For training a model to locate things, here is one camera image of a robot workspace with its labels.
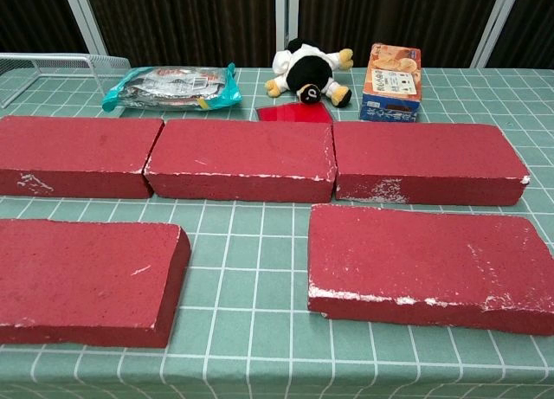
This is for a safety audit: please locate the white partition post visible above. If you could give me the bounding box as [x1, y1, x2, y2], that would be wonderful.
[60, 0, 109, 56]
[469, 0, 527, 69]
[274, 0, 300, 54]

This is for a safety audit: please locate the white wire mesh rack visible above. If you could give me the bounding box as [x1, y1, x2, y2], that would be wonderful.
[0, 52, 132, 110]

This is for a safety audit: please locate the orange blue biscuit box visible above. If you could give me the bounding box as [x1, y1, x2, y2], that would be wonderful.
[358, 42, 423, 123]

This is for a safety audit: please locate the red foam brick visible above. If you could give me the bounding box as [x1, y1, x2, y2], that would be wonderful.
[332, 120, 531, 207]
[306, 203, 554, 338]
[143, 118, 338, 204]
[0, 218, 191, 349]
[0, 115, 165, 200]

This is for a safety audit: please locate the dark brown partition panel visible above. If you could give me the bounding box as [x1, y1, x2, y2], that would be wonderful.
[486, 0, 554, 70]
[84, 0, 278, 69]
[0, 0, 90, 56]
[298, 0, 506, 69]

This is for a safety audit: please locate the red card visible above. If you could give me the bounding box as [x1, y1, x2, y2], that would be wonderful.
[254, 101, 334, 124]

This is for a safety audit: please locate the green grid tablecloth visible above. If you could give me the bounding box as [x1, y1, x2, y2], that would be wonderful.
[0, 66, 554, 399]

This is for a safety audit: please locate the silver teal snack bag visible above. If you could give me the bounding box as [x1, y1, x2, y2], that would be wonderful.
[101, 62, 242, 113]

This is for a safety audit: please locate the black white plush toy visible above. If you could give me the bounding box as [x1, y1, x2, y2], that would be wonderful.
[264, 37, 355, 109]

